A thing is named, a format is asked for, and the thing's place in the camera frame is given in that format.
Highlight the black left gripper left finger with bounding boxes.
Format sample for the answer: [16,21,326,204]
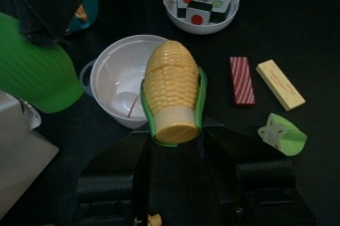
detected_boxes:
[72,128,154,226]

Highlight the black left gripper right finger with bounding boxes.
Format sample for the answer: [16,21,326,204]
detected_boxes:
[200,118,317,226]

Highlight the yellow toy corn green husk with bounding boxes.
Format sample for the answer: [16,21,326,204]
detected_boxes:
[140,39,208,148]

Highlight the orange toy in basket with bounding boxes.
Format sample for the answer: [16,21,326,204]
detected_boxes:
[73,4,89,23]

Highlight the green toy star fruit piece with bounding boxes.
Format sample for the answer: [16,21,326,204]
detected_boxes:
[256,113,308,157]

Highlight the yellow-green ribbed toy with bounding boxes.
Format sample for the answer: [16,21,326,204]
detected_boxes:
[0,11,85,114]

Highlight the white carton box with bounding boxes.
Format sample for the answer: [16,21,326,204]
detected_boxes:
[0,90,60,219]

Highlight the white toy pot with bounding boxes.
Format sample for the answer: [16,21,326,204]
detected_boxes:
[78,34,170,129]

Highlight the pale yellow wooden block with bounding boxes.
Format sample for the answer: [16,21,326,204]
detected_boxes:
[254,59,306,112]

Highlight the red striped wooden block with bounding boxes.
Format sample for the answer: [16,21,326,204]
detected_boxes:
[228,56,257,108]

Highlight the white bowl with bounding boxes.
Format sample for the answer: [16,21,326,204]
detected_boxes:
[162,0,240,36]

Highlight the toy sushi roll green centre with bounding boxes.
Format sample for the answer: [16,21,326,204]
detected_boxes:
[206,0,232,24]

